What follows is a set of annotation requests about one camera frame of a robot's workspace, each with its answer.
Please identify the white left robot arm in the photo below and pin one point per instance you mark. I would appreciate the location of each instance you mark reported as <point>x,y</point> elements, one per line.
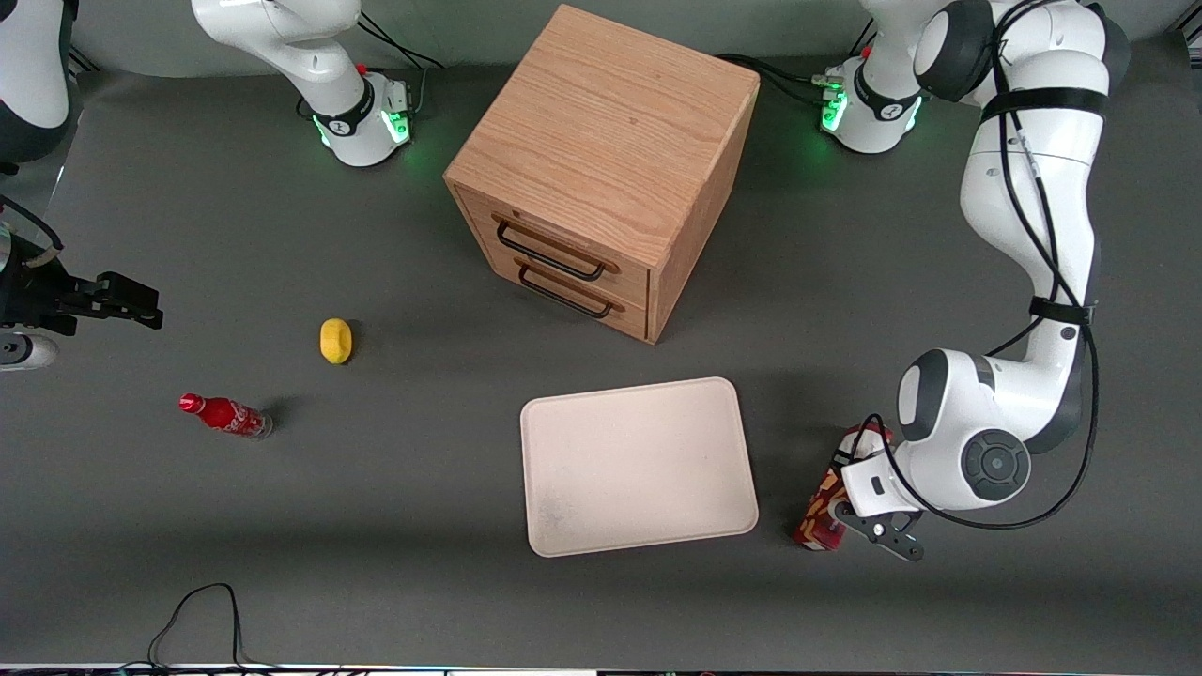
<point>1024,207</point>

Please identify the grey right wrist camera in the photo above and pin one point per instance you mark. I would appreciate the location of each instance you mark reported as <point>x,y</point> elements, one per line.
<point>23,352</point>

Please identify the yellow lemon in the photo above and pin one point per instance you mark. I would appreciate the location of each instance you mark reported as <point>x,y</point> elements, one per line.
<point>336,341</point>

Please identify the red cola bottle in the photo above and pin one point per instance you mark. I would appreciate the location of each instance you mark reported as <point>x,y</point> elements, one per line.
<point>225,415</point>

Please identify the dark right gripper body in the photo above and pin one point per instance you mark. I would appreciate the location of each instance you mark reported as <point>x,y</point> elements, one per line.
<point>36,293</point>

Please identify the wooden drawer front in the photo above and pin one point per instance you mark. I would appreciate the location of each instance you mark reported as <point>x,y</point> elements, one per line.
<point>629,282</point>
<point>629,317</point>

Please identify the wooden drawer cabinet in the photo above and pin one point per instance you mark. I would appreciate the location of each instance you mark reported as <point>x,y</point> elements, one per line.
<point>610,122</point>

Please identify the red tartan cookie box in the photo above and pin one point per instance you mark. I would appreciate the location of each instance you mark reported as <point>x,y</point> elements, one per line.
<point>819,516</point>

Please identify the cream plastic tray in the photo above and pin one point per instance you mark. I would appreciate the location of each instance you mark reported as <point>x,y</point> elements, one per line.
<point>639,465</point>

